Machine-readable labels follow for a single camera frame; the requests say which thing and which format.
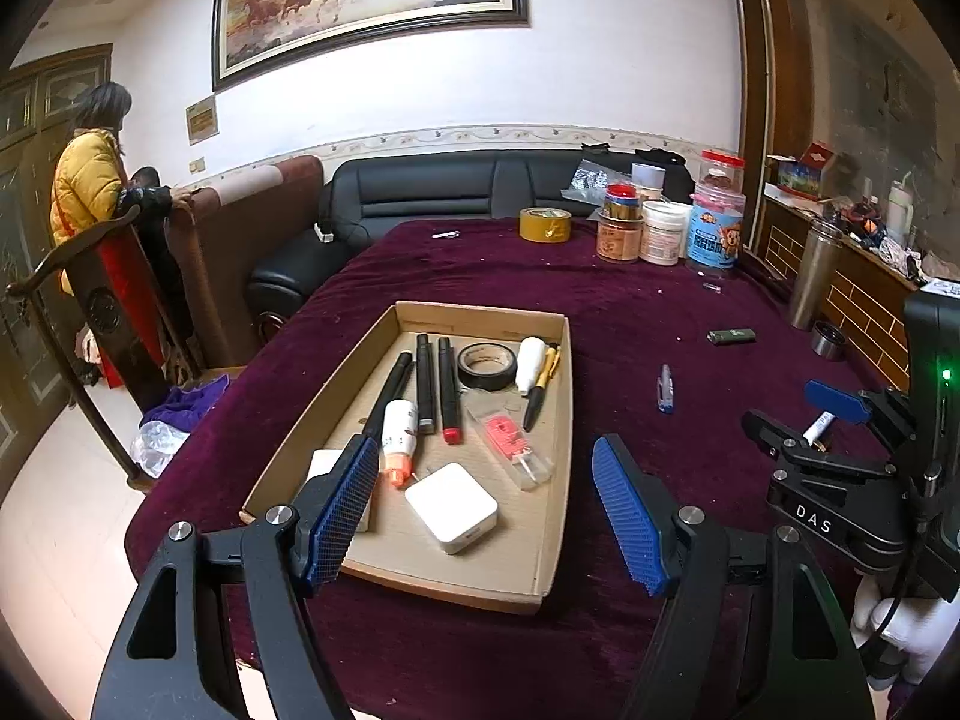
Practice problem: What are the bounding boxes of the black pen with red tip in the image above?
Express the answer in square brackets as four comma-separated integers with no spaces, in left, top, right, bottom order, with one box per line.
[439,336,462,443]

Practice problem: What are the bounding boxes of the white tube with orange cap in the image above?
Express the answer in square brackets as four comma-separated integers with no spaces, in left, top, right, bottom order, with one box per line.
[381,399,419,487]

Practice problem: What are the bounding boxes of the white labelled tub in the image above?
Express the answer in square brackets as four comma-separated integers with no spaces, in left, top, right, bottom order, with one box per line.
[640,201,692,267]

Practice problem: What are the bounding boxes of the yellow tape roll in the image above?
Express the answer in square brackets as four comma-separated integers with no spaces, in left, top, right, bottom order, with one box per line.
[520,206,573,245]

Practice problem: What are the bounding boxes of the stainless steel thermos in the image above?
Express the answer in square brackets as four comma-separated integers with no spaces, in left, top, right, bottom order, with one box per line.
[787,221,841,331]

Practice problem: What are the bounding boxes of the yellow and black pen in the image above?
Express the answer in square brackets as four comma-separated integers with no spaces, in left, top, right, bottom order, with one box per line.
[523,345,563,432]

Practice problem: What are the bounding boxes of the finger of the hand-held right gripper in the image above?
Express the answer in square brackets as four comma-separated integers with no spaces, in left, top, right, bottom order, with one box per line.
[741,409,897,481]
[804,380,912,436]

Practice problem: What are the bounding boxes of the clear packet with red item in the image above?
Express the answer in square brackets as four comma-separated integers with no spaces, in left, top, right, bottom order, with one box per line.
[465,399,556,492]

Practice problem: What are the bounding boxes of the clear plastic zip bag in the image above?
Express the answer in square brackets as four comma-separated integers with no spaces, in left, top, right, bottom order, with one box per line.
[561,159,631,203]

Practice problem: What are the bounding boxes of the wooden cabinet with glass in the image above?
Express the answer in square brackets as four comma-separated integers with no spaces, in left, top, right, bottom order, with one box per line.
[727,0,960,406]

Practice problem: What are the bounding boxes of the long black pen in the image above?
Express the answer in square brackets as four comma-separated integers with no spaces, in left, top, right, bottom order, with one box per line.
[362,351,416,440]

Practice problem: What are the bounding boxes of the person's right hand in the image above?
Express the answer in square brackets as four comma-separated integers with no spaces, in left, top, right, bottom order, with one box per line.
[850,574,960,687]

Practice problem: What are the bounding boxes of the black marker pen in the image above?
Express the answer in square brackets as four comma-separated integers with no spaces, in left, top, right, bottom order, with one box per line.
[416,334,437,434]

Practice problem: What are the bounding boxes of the purple velvet tablecloth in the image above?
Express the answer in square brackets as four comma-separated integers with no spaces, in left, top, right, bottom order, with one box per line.
[124,217,923,720]

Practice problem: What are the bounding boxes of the white tumbler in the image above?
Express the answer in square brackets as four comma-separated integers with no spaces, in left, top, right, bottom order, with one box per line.
[887,176,916,245]

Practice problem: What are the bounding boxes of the steel thermos lid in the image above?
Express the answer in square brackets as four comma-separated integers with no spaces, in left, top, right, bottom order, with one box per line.
[810,320,851,361]

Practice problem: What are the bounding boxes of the white plastic bottle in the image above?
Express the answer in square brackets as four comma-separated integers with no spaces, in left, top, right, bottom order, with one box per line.
[516,336,547,395]

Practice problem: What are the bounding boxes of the black bag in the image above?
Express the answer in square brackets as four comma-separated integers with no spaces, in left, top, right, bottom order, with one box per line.
[637,148,695,203]

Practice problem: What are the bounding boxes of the purple cloth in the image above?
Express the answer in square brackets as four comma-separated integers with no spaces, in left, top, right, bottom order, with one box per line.
[141,375,230,432]

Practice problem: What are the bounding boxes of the black tape roll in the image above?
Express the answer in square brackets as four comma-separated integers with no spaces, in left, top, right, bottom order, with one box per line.
[457,341,518,392]

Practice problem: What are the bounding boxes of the colourful printed box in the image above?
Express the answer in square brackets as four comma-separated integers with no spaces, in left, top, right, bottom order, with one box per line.
[776,161,826,200]

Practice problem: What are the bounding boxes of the gold wall plaque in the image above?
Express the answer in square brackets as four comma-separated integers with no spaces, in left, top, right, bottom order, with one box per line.
[185,96,220,147]

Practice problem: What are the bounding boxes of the orange labelled jar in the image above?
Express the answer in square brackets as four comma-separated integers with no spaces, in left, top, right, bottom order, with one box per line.
[596,214,644,263]

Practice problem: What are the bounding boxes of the black leather sofa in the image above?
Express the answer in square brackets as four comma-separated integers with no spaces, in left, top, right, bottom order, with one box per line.
[247,150,698,346]

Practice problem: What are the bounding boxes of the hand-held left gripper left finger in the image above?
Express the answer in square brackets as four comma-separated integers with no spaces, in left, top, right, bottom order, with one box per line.
[88,431,382,720]

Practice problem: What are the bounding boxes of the carved wooden chair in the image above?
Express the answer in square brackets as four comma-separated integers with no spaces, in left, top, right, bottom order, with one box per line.
[7,206,248,496]

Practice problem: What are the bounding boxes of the brown padded board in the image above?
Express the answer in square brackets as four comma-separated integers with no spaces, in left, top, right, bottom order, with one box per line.
[166,155,325,368]

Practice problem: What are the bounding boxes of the shallow cardboard box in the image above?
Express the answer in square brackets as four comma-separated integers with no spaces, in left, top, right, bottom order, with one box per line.
[238,301,572,616]

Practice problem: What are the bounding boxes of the white paper cup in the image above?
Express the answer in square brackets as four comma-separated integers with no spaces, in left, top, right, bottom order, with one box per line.
[631,163,667,203]

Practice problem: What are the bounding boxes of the clear jar with red lid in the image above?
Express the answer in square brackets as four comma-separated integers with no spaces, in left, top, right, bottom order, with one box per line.
[686,150,747,280]

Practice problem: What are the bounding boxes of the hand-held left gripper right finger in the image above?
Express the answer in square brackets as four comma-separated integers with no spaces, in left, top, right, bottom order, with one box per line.
[591,433,875,720]

